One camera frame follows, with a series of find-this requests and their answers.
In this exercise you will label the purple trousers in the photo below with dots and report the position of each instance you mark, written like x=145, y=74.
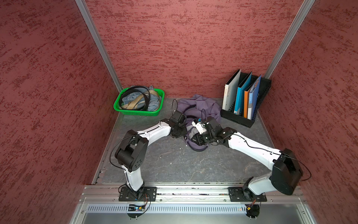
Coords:
x=207, y=107

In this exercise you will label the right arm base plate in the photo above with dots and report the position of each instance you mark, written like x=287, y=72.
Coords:
x=238, y=194

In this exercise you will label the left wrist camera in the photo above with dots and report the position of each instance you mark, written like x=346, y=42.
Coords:
x=178, y=118

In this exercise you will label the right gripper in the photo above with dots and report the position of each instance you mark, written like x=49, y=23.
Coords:
x=197, y=136

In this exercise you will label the aluminium corner post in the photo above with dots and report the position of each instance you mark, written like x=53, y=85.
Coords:
x=294, y=27
x=85, y=12

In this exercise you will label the right aluminium corner post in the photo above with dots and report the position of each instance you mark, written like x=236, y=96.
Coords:
x=294, y=27

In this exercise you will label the teal folder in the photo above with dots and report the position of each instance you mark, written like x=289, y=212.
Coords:
x=239, y=103

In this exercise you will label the tan belt in basket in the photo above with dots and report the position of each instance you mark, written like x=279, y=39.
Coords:
x=134, y=103

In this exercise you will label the white folder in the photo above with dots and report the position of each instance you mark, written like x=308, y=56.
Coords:
x=230, y=91

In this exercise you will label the orange folder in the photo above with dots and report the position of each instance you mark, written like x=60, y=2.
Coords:
x=246, y=102

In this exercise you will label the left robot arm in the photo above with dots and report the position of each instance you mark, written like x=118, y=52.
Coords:
x=131, y=151

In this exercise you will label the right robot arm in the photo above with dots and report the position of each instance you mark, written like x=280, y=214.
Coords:
x=285, y=170

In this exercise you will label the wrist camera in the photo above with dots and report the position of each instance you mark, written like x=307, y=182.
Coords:
x=178, y=118
x=199, y=126

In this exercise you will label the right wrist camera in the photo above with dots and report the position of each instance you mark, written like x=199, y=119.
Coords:
x=199, y=126

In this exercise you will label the left aluminium corner post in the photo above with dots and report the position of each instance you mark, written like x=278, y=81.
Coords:
x=85, y=12

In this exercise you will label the aluminium front rail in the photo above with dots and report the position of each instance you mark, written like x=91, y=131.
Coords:
x=189, y=203

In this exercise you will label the green plastic basket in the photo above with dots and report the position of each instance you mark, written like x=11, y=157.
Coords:
x=154, y=108

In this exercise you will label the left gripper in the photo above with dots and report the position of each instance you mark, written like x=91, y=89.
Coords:
x=184, y=132

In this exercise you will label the black file rack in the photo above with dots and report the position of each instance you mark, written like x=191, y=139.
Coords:
x=239, y=119

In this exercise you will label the blue folder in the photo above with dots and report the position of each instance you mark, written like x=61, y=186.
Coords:
x=253, y=95

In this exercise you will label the black belt in basket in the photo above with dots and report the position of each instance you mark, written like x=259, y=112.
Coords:
x=145, y=94

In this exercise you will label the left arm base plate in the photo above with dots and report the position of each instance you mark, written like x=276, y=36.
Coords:
x=137, y=193

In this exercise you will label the grey clothes in basket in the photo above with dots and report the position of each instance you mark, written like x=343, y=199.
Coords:
x=153, y=102

